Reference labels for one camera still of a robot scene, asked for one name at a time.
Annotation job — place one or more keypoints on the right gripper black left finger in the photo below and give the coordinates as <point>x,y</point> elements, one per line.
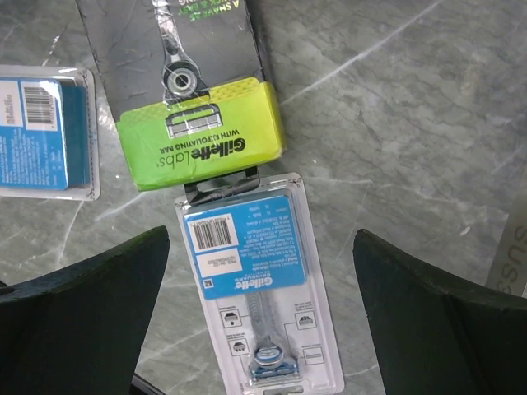
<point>80,329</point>

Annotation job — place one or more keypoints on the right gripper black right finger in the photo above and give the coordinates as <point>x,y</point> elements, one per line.
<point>435,332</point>

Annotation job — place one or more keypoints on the green black Gillette Labs box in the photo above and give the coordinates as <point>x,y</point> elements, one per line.
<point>189,86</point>

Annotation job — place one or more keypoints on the clear Gillette blister razor pack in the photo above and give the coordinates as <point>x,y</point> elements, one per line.
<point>252,250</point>

